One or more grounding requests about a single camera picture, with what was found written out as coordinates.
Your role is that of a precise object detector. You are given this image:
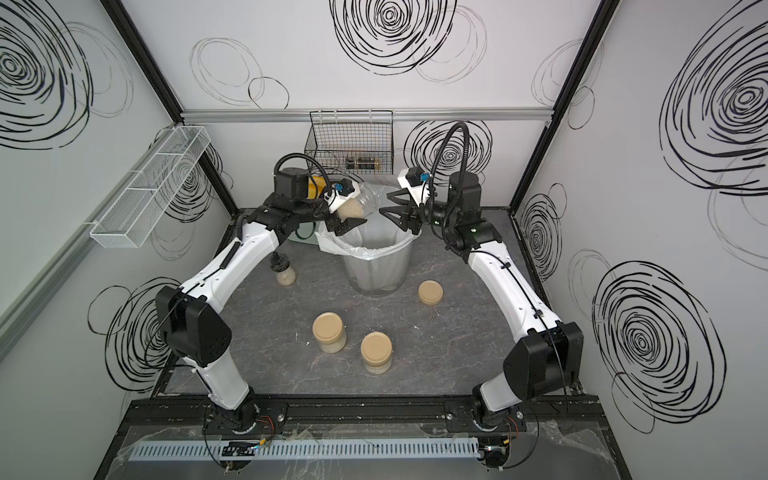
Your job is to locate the glass rice jar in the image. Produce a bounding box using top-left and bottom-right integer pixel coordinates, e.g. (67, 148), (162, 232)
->
(333, 182), (380, 220)

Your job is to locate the beige jar lid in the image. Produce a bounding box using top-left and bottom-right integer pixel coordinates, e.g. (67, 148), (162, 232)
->
(417, 280), (444, 306)

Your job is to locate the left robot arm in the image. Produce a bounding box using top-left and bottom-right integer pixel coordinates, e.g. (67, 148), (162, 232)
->
(155, 168), (366, 434)

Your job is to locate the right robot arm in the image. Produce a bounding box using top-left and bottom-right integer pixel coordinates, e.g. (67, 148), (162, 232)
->
(380, 167), (584, 430)

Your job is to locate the rice jar left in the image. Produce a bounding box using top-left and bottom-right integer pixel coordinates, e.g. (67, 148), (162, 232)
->
(312, 312), (347, 354)

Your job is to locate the rice jar middle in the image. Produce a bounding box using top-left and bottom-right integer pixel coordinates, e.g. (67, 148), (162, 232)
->
(360, 331), (393, 375)

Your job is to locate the mint green toaster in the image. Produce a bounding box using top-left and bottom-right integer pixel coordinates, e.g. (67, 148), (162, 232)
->
(275, 195), (305, 242)

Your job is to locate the front yellow toast slice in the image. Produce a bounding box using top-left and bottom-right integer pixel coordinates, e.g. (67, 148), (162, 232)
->
(308, 176), (327, 199)

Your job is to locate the white trash bag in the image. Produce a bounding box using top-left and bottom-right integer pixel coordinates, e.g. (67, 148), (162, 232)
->
(315, 183), (419, 261)

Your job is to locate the small bottle black pump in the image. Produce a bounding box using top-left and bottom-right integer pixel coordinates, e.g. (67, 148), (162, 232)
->
(269, 252), (297, 286)

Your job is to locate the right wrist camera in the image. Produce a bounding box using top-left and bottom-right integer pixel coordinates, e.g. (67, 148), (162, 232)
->
(397, 166), (431, 206)

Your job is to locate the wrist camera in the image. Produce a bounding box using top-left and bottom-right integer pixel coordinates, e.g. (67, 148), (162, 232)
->
(397, 166), (431, 206)
(322, 178), (361, 213)

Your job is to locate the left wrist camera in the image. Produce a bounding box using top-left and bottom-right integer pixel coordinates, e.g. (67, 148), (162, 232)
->
(322, 178), (361, 213)

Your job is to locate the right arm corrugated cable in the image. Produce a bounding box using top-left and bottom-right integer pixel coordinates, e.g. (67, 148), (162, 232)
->
(427, 121), (472, 205)

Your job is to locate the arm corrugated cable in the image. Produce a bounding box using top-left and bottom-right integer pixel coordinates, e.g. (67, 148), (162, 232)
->
(427, 121), (472, 205)
(274, 152), (334, 193)

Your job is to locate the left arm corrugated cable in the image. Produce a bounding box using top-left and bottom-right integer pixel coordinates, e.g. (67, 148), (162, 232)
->
(274, 152), (334, 193)

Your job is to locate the bottle in wire basket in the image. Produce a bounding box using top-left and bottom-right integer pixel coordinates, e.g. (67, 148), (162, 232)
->
(344, 157), (381, 173)

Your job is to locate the black wire wall basket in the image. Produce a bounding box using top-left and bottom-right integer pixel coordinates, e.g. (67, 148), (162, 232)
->
(304, 110), (394, 175)

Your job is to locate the white mesh wall shelf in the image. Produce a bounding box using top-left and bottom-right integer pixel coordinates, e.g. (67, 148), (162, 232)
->
(90, 126), (211, 249)

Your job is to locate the white slotted cable duct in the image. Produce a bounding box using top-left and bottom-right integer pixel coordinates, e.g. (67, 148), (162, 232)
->
(128, 438), (480, 462)

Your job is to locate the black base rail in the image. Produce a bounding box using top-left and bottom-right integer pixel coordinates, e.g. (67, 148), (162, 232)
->
(120, 395), (607, 436)

